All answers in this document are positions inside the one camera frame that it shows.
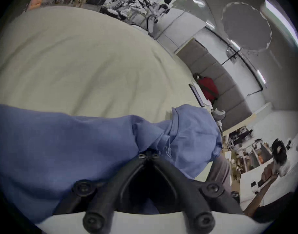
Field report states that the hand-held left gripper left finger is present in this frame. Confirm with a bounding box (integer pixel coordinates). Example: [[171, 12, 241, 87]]
[[53, 153, 146, 234]]

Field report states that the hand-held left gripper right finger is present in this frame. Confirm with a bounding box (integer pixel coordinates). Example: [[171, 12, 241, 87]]
[[150, 154, 244, 234]]

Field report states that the blue shirt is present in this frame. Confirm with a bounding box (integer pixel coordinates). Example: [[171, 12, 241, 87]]
[[0, 103, 223, 224]]

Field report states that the white grey device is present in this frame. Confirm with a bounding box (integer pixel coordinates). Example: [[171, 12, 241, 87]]
[[212, 107, 226, 122]]

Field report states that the red bag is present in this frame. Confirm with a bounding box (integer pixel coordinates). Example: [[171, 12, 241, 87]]
[[193, 73, 219, 102]]

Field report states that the grey padded headboard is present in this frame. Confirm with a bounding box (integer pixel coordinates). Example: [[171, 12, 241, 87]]
[[176, 39, 253, 131]]

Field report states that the bed with beige sheet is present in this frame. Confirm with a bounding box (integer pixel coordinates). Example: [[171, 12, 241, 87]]
[[0, 5, 224, 183]]

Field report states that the white robot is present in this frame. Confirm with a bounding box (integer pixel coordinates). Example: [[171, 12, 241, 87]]
[[145, 0, 172, 35]]

